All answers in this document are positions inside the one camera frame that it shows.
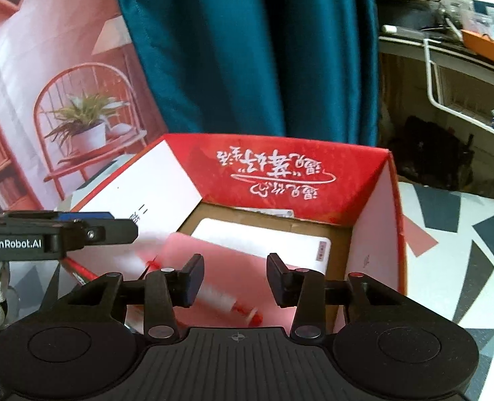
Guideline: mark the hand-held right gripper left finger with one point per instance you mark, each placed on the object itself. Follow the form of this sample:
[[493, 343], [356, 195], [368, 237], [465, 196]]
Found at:
[[190, 280]]

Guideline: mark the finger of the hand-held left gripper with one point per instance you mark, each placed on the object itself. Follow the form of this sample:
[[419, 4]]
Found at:
[[113, 232]]

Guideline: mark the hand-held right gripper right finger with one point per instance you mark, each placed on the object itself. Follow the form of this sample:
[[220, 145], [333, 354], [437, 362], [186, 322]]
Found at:
[[278, 280]]

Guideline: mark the pink sheet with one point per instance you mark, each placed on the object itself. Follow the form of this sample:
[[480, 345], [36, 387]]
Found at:
[[230, 267]]

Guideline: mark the white card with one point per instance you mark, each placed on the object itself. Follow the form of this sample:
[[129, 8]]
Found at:
[[251, 238]]

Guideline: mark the red strawberry cardboard box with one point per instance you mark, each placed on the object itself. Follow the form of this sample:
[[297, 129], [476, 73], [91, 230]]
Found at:
[[292, 167]]

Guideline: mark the printed room backdrop cloth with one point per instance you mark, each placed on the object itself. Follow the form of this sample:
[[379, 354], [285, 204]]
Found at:
[[42, 50]]

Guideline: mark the black floor bag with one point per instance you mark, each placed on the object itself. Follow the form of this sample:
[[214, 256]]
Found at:
[[434, 150]]

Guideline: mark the teal curtain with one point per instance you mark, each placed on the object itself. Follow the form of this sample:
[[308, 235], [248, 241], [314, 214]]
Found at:
[[230, 50]]

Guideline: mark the dark top vanity desk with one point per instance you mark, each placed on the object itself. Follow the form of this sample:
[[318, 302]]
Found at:
[[405, 48]]

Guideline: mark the black and white pen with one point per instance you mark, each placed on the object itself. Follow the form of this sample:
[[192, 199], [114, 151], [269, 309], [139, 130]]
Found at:
[[401, 30]]

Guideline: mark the black cosmetic bag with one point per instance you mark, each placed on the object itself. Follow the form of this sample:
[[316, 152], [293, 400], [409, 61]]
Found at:
[[409, 12]]

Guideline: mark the orange tray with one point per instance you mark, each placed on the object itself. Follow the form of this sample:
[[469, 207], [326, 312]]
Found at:
[[489, 50]]

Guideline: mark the clear plastic cup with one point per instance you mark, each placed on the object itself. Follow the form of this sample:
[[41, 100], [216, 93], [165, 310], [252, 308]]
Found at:
[[476, 21]]

